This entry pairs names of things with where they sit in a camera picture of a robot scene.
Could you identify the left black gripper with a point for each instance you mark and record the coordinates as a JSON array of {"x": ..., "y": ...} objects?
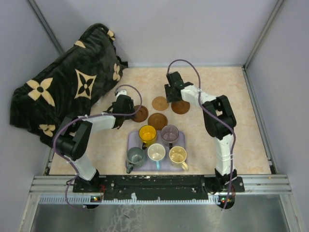
[{"x": 131, "y": 108}]

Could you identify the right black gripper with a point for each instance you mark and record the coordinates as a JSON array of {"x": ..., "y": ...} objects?
[{"x": 169, "y": 99}]

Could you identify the dark brown wooden coaster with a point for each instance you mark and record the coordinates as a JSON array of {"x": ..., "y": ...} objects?
[{"x": 141, "y": 115}]

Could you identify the light woven rattan coaster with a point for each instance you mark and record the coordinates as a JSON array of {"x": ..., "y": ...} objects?
[{"x": 160, "y": 103}]

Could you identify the cream yellow ceramic mug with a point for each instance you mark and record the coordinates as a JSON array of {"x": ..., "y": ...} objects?
[{"x": 177, "y": 157}]

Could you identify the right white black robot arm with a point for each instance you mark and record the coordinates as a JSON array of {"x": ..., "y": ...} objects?
[{"x": 219, "y": 120}]

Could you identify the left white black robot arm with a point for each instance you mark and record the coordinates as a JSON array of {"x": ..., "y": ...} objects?
[{"x": 72, "y": 136}]

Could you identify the yellow transparent mug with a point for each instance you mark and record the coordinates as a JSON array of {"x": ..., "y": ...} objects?
[{"x": 147, "y": 135}]

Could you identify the purple transparent mug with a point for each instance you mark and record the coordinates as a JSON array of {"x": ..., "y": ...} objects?
[{"x": 170, "y": 135}]

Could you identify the grey ceramic mug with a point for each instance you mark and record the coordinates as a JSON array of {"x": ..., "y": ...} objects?
[{"x": 135, "y": 159}]

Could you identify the black floral plush blanket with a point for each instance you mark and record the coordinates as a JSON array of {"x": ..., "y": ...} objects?
[{"x": 72, "y": 84}]

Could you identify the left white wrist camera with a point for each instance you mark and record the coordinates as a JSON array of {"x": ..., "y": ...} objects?
[{"x": 121, "y": 92}]

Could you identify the white mug blue handle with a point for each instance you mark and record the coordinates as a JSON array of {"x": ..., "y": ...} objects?
[{"x": 156, "y": 152}]

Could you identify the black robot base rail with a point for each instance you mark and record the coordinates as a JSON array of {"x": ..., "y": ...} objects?
[{"x": 152, "y": 187}]

